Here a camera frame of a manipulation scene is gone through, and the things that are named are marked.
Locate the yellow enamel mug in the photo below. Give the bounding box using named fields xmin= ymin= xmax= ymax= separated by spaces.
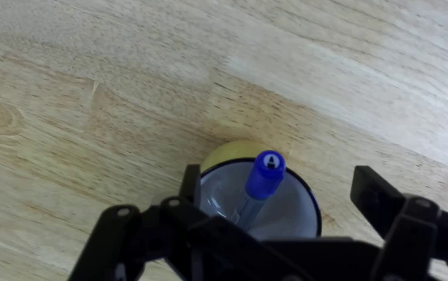
xmin=196 ymin=138 xmax=322 ymax=241

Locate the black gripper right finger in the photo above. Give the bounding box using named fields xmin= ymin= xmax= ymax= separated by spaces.
xmin=349 ymin=165 xmax=448 ymax=281

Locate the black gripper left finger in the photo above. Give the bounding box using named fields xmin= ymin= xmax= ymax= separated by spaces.
xmin=68 ymin=162 xmax=307 ymax=281

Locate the blue capped marker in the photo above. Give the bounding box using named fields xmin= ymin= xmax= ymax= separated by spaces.
xmin=227 ymin=149 xmax=287 ymax=230

